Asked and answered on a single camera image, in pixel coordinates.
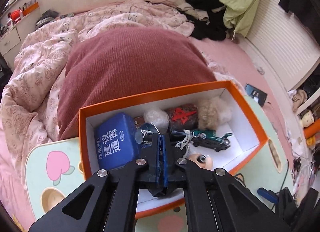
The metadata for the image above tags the blue tin case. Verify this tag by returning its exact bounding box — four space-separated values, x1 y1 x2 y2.
94 112 143 170

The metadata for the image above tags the orange cardboard box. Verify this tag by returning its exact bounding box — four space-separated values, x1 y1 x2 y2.
79 80 269 220

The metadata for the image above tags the doll figure keychain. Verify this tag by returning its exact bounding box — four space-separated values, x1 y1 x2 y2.
182 146 213 171

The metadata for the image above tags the black smartphone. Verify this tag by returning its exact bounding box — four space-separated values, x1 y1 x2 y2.
244 83 268 107

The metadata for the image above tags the pink bed sheet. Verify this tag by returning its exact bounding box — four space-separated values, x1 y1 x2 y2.
0 35 298 225

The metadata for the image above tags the green cartoon desktop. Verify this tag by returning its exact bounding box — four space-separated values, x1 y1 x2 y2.
25 94 294 232

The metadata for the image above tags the white bubble wrap ball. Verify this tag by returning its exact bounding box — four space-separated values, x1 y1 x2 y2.
144 109 169 132

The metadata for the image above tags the black lace hair accessory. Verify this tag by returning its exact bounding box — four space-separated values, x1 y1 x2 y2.
170 129 193 149

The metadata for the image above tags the blue and black device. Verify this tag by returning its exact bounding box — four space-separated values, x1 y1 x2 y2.
257 187 299 214

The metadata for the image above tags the black clothes pile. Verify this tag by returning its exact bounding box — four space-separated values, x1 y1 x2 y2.
186 0 234 42

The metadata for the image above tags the orange desk organizer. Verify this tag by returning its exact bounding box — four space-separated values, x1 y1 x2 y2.
22 1 40 15

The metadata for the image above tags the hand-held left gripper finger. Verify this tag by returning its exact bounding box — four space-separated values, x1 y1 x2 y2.
28 133 162 232
161 134 292 232

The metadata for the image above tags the green toy car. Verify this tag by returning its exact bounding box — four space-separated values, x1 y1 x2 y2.
191 129 232 152

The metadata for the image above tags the red corduroy pillow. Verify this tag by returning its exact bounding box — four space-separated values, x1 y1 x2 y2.
57 27 217 141

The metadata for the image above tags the white fur scrunchie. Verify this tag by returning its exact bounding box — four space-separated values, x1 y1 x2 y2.
211 95 234 124

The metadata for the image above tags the silver metal cylinder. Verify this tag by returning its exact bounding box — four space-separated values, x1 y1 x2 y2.
135 123 160 145

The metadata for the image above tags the white drawer cabinet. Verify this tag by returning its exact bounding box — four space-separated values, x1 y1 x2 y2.
0 25 22 57

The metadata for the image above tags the dark block with red mark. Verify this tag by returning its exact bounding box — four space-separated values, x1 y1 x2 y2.
166 103 199 132

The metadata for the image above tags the beige plush toy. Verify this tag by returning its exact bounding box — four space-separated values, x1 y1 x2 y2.
291 89 308 112

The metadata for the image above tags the black cable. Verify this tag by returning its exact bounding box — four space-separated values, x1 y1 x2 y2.
277 158 289 194

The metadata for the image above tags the orange tube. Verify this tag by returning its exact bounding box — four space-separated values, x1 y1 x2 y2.
304 124 320 139

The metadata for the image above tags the pink floral quilt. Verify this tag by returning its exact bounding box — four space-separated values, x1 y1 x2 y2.
0 0 195 132

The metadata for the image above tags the beige garment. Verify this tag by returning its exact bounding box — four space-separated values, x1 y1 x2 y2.
175 0 210 21

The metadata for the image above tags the white slatted headboard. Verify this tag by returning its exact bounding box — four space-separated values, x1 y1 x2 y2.
246 0 320 92

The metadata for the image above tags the beige fur scrunchie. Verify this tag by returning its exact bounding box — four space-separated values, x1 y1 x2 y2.
197 99 220 130

